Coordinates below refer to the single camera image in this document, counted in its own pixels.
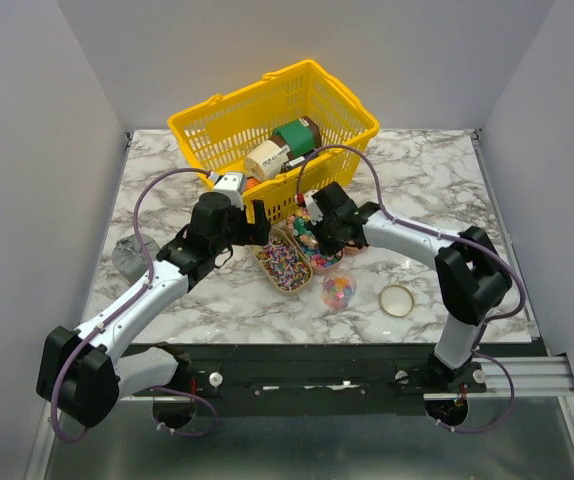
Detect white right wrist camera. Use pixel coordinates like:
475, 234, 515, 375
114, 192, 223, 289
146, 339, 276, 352
296, 189, 323, 225

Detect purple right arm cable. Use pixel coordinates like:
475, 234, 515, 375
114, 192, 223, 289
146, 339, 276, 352
296, 144, 528, 435

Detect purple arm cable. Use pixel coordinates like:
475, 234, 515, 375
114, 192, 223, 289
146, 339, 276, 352
296, 144, 528, 435
49, 168, 218, 445

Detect clear plastic candy jar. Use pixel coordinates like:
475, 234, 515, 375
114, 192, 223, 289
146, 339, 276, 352
322, 270, 357, 310

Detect cream wrapped paper roll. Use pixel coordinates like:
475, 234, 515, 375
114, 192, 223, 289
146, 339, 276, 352
243, 137, 291, 181

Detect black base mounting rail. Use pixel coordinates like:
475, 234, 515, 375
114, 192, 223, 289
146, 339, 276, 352
116, 344, 544, 419

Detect pink tray translucent star candies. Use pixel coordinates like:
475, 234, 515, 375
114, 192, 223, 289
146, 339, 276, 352
343, 243, 367, 256

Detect green wrapped brown package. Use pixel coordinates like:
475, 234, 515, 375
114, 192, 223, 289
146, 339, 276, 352
272, 116, 322, 156

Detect yellow plastic shopping basket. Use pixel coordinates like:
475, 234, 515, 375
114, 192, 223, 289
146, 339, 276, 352
168, 59, 380, 224

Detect pink tray pastel star candies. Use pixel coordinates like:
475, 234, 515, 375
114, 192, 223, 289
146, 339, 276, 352
285, 208, 344, 275

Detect black box package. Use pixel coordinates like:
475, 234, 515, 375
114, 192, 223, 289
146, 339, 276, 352
279, 149, 318, 174

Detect grey crumpled cloth lump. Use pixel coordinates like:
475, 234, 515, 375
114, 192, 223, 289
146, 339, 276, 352
111, 235, 148, 285

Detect beige tray swirl lollipops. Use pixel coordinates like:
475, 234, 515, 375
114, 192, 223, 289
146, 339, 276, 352
249, 228, 313, 296

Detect gold rimmed jar lid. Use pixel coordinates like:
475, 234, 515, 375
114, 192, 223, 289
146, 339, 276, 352
379, 284, 415, 318

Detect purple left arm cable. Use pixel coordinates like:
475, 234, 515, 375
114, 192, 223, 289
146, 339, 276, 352
49, 168, 218, 445

